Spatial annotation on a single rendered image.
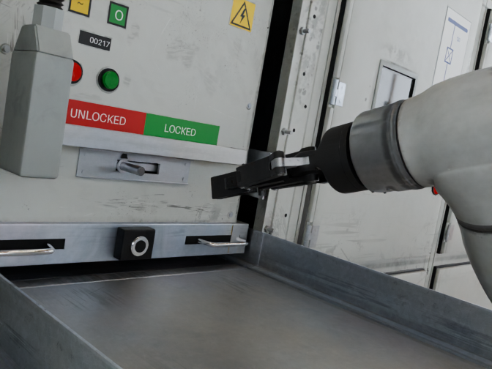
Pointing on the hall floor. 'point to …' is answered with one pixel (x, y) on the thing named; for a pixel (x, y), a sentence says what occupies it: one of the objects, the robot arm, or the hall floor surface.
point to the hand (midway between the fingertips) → (233, 184)
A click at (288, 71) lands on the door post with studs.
